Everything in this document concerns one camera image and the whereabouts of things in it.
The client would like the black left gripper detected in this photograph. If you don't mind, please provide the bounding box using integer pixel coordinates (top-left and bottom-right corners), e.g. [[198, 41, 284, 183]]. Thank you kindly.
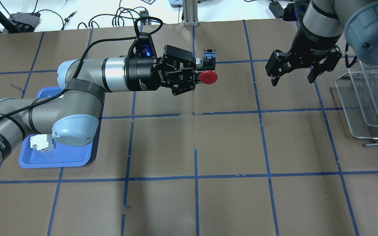
[[125, 45, 203, 95]]

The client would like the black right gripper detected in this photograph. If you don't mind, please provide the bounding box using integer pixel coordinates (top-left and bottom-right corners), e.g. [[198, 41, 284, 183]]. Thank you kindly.
[[265, 28, 343, 87]]

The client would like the red emergency stop button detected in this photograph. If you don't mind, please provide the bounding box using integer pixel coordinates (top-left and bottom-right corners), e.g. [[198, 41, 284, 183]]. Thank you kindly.
[[198, 49, 218, 85]]

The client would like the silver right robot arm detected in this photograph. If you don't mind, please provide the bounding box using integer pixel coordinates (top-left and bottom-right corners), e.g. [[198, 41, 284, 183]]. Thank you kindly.
[[265, 0, 378, 86]]

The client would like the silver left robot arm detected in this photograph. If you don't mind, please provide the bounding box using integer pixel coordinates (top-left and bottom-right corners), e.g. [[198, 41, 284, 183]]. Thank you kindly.
[[0, 45, 207, 163]]

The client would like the black power adapter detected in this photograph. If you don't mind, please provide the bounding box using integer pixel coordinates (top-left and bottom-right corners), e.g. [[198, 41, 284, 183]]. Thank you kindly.
[[268, 0, 285, 18]]

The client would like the blue plastic tray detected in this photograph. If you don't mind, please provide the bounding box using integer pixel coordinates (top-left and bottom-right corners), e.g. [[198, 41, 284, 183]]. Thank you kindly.
[[18, 90, 102, 168]]

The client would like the white grey circuit breaker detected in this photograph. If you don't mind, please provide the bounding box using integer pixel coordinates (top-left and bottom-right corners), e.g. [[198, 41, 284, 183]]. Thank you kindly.
[[30, 134, 54, 153]]

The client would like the grey usb hub box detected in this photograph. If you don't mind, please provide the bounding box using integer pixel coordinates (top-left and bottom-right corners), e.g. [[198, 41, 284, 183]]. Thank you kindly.
[[9, 12, 41, 33]]

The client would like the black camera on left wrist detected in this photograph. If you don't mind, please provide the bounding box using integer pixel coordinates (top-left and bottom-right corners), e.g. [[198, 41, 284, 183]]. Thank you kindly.
[[134, 32, 158, 59]]

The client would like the aluminium frame post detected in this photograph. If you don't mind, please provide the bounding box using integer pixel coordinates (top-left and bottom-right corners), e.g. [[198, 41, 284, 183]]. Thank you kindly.
[[182, 0, 199, 27]]

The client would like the wire mesh shelf basket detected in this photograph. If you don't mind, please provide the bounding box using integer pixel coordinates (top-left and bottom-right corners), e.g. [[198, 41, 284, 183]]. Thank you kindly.
[[335, 62, 378, 147]]

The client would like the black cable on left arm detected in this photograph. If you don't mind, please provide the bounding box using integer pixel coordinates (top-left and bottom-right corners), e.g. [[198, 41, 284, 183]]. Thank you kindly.
[[0, 16, 164, 128]]

